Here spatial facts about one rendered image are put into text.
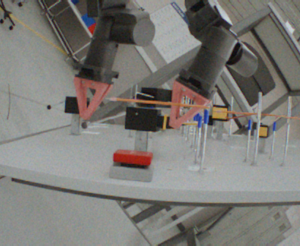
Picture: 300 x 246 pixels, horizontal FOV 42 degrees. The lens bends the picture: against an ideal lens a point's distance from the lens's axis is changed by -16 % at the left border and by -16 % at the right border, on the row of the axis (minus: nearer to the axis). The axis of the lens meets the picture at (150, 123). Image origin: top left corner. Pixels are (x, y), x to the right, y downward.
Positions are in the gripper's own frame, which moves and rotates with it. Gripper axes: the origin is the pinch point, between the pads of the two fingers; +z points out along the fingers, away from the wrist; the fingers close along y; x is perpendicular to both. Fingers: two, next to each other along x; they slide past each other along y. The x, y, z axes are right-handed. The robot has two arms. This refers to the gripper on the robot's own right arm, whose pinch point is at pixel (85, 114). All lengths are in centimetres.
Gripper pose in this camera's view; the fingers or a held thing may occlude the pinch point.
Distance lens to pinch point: 85.4
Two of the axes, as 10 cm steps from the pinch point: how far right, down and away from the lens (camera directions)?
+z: -2.4, 9.7, 0.8
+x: -9.5, -2.5, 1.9
